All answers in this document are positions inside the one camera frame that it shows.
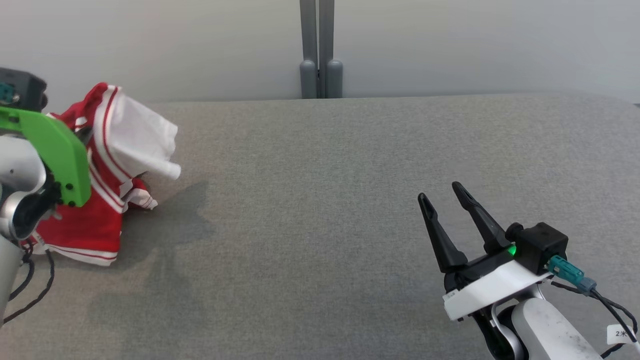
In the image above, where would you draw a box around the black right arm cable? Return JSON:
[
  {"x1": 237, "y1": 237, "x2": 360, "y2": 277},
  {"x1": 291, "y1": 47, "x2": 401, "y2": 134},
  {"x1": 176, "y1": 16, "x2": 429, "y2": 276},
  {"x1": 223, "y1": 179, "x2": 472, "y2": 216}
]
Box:
[{"x1": 550, "y1": 280, "x2": 640, "y2": 359}]

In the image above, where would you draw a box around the white cable label tag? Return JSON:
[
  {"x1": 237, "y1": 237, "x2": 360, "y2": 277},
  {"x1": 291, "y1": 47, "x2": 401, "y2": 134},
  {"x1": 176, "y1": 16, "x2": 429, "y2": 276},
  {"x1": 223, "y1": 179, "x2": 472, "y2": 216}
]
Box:
[{"x1": 606, "y1": 324, "x2": 639, "y2": 346}]

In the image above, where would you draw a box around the grey metal partition post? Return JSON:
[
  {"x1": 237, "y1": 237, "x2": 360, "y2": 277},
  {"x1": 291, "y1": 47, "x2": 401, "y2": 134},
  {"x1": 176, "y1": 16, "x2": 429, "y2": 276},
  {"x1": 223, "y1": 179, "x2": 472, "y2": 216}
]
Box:
[
  {"x1": 299, "y1": 0, "x2": 319, "y2": 99},
  {"x1": 318, "y1": 0, "x2": 344, "y2": 99}
]

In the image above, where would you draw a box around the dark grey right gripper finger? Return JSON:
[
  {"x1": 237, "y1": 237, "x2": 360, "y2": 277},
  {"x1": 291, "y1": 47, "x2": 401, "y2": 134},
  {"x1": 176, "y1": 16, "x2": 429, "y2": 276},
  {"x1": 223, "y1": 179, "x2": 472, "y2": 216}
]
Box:
[
  {"x1": 417, "y1": 192, "x2": 469, "y2": 274},
  {"x1": 451, "y1": 181, "x2": 513, "y2": 254}
]

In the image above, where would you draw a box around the teal right camera connector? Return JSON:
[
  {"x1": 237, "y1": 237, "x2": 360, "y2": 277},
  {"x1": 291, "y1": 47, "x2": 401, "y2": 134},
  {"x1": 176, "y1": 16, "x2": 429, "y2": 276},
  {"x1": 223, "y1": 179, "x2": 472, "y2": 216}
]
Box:
[{"x1": 547, "y1": 255, "x2": 598, "y2": 296}]

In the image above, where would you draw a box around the red white basketball jersey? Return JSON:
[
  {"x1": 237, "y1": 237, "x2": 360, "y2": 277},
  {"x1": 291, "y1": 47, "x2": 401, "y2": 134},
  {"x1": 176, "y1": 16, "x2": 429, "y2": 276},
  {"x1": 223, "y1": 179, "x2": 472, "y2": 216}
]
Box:
[{"x1": 47, "y1": 82, "x2": 182, "y2": 211}]

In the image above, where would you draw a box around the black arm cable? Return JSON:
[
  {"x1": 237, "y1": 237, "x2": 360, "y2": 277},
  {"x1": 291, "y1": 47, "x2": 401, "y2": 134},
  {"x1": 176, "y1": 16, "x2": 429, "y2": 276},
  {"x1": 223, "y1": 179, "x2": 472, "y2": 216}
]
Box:
[
  {"x1": 0, "y1": 240, "x2": 56, "y2": 324},
  {"x1": 550, "y1": 280, "x2": 640, "y2": 359}
]

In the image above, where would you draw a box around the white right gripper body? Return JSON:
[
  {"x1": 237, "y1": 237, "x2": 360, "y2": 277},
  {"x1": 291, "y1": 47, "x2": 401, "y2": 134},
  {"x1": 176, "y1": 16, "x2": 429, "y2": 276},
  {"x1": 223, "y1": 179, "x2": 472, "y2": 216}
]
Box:
[{"x1": 442, "y1": 246, "x2": 551, "y2": 322}]

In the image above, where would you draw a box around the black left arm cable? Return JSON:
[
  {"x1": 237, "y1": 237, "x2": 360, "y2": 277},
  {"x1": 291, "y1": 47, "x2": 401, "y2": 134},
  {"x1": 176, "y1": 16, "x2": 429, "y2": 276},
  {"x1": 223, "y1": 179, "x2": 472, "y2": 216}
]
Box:
[{"x1": 0, "y1": 240, "x2": 56, "y2": 324}]

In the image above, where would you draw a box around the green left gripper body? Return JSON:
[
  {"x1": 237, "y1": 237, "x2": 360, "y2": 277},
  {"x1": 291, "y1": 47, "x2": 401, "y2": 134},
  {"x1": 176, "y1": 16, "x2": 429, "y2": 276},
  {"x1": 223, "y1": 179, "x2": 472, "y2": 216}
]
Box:
[{"x1": 0, "y1": 106, "x2": 92, "y2": 237}]

